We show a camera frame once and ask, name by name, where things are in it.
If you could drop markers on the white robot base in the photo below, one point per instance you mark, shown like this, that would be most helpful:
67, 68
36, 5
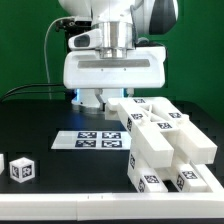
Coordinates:
86, 102

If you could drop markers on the white L-shaped fence frame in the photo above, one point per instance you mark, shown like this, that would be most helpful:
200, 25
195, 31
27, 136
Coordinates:
116, 206

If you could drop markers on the white tagged chair part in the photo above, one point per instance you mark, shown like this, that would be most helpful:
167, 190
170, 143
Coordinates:
178, 130

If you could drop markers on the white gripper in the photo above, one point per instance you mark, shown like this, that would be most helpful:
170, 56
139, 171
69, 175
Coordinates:
142, 68

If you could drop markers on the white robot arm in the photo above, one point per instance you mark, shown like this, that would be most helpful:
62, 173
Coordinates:
109, 55

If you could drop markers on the black camera on stand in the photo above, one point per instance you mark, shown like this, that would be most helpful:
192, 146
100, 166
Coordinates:
72, 26

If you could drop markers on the white tagged cube left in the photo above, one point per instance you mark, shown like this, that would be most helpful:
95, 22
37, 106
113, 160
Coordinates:
22, 169

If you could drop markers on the paper sheet with tags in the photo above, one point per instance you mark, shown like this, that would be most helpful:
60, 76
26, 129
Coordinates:
99, 140

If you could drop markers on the white part at left edge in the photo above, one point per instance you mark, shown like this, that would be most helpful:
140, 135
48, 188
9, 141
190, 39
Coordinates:
1, 163

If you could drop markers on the white chair seat part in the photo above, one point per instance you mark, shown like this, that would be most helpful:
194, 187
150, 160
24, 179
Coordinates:
165, 174

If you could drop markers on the long white chair back part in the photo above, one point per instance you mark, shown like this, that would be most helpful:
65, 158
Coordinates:
133, 113

